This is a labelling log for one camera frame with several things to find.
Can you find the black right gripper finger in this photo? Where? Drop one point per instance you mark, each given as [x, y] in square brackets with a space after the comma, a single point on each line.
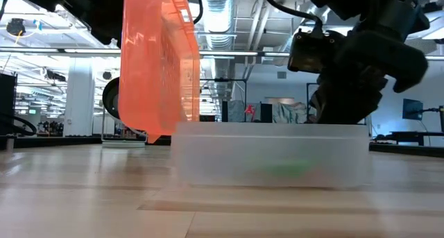
[327, 104]
[359, 104]

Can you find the green scissors with metal blades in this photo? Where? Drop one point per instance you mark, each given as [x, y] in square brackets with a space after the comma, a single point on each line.
[284, 168]

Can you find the orange plastic box lid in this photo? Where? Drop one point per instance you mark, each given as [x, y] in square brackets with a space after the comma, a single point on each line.
[156, 75]

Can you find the clear plastic supply box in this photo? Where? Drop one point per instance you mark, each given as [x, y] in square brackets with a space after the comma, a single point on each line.
[243, 154]

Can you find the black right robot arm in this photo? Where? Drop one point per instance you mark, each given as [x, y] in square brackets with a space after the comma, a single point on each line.
[392, 12]

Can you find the teal patterned cloth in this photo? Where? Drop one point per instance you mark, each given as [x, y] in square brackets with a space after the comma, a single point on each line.
[291, 114]

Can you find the black background table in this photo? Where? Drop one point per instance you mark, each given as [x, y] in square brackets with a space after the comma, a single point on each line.
[416, 137]

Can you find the red background robot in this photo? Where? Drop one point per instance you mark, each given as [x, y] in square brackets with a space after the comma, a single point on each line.
[249, 110]

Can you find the white pillar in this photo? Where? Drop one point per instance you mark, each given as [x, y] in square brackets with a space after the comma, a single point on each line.
[79, 99]

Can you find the black side panel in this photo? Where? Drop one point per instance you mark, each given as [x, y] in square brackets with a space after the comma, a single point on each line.
[7, 102]

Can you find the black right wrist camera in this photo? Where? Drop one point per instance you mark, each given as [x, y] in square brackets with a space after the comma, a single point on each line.
[310, 54]

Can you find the dark wall monitor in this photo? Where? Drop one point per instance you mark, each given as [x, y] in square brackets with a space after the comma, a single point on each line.
[412, 109]

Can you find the black background rig frame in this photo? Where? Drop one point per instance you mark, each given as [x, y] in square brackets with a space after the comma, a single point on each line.
[225, 80]

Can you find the black aluminium table frame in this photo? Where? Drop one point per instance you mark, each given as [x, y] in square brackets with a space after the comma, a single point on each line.
[52, 142]

